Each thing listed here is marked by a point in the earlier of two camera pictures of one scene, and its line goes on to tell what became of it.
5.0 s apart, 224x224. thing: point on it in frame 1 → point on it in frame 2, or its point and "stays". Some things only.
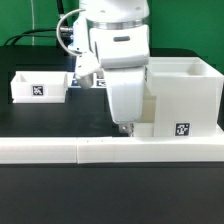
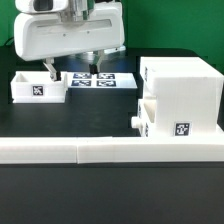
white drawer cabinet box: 186,94 stays
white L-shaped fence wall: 110,150 stays
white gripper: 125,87 → 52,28
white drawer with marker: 39,87 stays
